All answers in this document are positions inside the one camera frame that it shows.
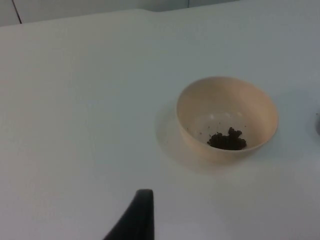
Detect coffee beans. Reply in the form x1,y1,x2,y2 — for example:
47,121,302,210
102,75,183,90
206,126,248,151

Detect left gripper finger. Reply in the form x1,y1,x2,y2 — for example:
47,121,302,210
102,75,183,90
102,189,155,240

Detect pale wooden bowl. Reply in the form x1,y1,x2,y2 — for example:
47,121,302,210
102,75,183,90
176,76,280,165

